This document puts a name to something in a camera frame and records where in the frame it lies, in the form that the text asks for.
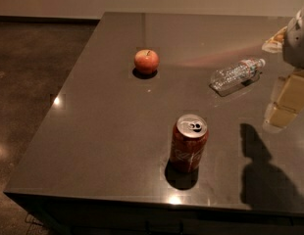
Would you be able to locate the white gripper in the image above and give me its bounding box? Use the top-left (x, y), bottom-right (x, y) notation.
top-left (262, 5), bottom-right (304, 133)

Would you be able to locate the red coke can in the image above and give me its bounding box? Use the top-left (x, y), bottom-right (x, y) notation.
top-left (170, 114), bottom-right (209, 173)

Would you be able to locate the clear plastic water bottle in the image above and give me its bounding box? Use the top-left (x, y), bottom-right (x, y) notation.
top-left (210, 59), bottom-right (266, 92)

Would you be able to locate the red apple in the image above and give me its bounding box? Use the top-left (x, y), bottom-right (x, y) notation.
top-left (134, 49), bottom-right (160, 74)

